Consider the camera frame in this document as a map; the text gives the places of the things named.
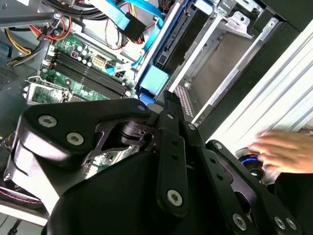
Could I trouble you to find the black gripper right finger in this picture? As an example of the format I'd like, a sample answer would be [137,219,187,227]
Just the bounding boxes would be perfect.
[172,92,304,235]

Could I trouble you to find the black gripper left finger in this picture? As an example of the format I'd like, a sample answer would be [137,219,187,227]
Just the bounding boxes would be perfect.
[5,90,191,220]

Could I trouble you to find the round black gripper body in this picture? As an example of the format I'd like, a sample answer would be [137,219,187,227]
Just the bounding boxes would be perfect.
[46,151,235,235]

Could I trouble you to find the hard disk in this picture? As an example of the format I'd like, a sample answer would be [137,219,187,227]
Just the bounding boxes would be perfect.
[134,0,213,105]

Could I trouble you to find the person hand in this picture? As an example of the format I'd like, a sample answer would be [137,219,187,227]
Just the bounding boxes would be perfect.
[248,129,313,174]

